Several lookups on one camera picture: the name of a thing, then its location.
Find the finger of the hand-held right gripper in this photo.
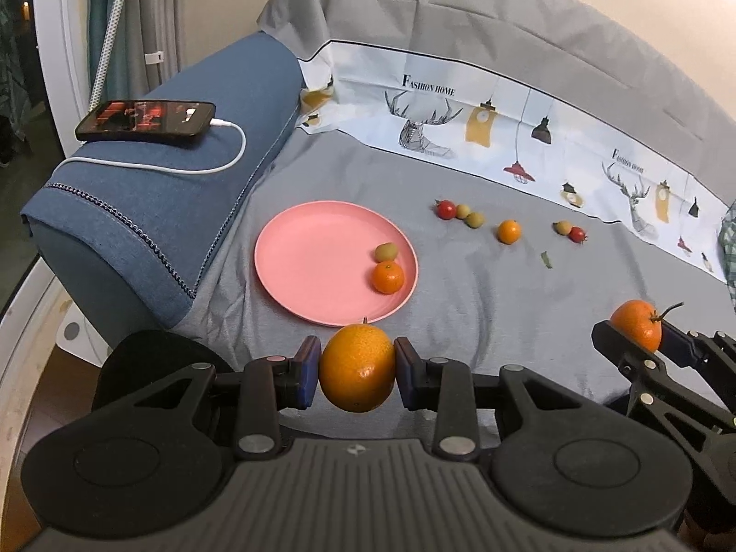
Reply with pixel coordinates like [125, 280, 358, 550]
[591, 321, 736, 449]
[660, 323, 736, 410]

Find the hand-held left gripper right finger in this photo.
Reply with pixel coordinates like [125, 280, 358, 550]
[393, 337, 579, 461]

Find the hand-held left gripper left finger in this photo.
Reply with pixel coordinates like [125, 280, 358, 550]
[118, 336, 323, 462]

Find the tangerine with stem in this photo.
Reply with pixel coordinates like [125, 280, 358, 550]
[609, 299, 686, 353]

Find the large orange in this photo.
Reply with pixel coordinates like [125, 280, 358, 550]
[319, 323, 397, 413]

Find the pink round plate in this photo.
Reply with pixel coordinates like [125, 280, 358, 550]
[254, 201, 420, 326]

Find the teal patterned cloth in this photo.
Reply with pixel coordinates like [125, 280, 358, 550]
[718, 201, 736, 303]

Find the blue sofa armrest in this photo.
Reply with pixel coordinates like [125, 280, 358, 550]
[20, 31, 304, 351]

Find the black smartphone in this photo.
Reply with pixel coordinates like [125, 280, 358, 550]
[75, 99, 217, 148]

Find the grey printed bed sheet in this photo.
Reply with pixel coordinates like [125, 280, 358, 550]
[190, 0, 736, 449]

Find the grey curtain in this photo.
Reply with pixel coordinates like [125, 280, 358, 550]
[123, 0, 185, 98]

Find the leaf-patterned curtain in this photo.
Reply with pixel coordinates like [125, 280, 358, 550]
[0, 0, 36, 139]

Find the white charging cable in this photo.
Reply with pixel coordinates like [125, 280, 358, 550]
[54, 118, 247, 176]

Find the black and white braided cord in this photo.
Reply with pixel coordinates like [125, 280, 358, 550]
[87, 0, 138, 113]

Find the white door frame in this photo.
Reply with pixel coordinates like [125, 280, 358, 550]
[31, 0, 93, 162]

